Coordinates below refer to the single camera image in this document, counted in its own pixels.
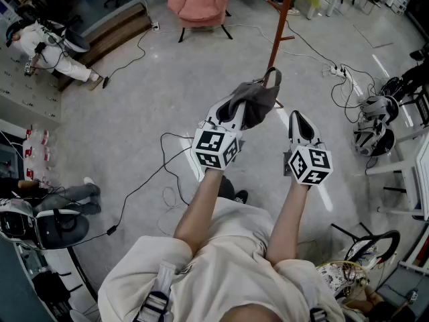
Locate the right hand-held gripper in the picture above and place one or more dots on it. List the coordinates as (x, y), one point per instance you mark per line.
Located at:
(310, 164)

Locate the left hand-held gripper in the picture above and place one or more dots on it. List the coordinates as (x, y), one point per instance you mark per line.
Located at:
(214, 146)

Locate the grey baseball cap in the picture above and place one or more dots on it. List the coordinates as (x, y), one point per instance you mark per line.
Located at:
(256, 99)

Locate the brown wooden coat stand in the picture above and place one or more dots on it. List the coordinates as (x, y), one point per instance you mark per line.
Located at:
(278, 39)

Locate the person's left forearm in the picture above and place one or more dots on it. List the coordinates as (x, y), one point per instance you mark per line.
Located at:
(197, 210)

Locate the person's right forearm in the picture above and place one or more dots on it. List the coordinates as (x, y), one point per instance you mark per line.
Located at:
(288, 223)

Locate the white power strip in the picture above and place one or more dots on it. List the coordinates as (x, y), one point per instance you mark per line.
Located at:
(338, 71)

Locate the person's left black shoe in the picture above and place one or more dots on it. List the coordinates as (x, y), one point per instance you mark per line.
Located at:
(226, 186)

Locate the person's black shoe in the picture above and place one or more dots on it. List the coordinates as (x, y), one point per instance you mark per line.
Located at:
(242, 196)
(226, 186)

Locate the white and black backpack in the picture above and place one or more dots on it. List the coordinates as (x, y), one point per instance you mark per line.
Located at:
(373, 141)
(378, 107)
(75, 40)
(60, 228)

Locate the person's right black shoe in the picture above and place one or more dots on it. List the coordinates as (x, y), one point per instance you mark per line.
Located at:
(242, 196)

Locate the white socket box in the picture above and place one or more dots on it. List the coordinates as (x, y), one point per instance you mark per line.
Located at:
(156, 27)

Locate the pink armchair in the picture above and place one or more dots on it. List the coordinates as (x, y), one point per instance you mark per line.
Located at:
(199, 2)

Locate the black mesh chair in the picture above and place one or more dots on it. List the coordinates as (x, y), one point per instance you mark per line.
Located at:
(423, 109)

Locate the white panel board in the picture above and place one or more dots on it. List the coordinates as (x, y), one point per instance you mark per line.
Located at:
(423, 179)

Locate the black tube chair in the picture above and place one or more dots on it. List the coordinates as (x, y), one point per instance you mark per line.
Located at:
(385, 235)

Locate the wooden step platform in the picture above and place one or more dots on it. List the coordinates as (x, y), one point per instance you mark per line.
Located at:
(110, 35)

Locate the person's beige clothing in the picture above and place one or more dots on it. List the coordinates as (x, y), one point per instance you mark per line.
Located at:
(228, 267)

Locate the group of clear bottles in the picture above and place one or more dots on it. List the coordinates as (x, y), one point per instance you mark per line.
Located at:
(43, 137)

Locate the person's head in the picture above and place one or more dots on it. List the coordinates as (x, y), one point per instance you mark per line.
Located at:
(253, 314)

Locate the white drawer cabinet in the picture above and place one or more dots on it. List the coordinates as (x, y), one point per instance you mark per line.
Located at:
(23, 92)

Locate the white frame table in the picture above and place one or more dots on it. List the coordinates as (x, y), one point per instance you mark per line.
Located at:
(399, 168)

